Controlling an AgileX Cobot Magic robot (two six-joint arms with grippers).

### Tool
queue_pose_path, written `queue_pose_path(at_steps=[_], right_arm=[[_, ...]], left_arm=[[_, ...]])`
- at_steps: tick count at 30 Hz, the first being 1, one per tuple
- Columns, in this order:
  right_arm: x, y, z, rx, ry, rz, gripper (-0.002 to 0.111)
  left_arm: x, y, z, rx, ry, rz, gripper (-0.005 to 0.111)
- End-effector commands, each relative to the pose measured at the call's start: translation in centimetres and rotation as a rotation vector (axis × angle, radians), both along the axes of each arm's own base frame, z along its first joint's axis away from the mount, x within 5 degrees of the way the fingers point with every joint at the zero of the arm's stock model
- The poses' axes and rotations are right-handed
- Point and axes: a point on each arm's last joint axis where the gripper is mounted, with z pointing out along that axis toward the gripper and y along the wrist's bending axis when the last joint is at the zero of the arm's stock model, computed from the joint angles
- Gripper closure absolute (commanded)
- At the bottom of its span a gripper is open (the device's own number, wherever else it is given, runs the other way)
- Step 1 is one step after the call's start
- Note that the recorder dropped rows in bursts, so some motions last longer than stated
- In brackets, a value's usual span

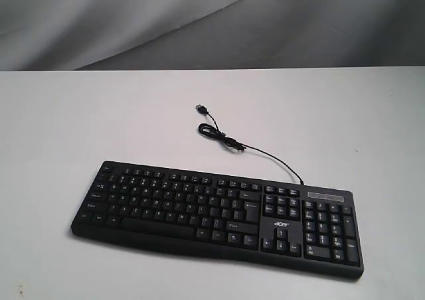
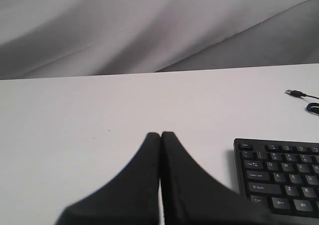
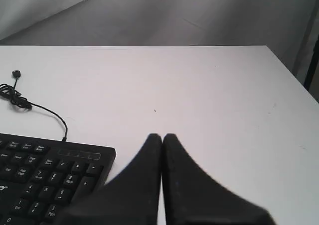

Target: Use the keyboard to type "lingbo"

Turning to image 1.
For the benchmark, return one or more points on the grey backdrop cloth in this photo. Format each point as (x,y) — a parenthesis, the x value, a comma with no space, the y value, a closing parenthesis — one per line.
(209,34)

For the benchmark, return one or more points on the black acer keyboard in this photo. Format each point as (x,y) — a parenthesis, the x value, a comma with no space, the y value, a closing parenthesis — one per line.
(208,215)

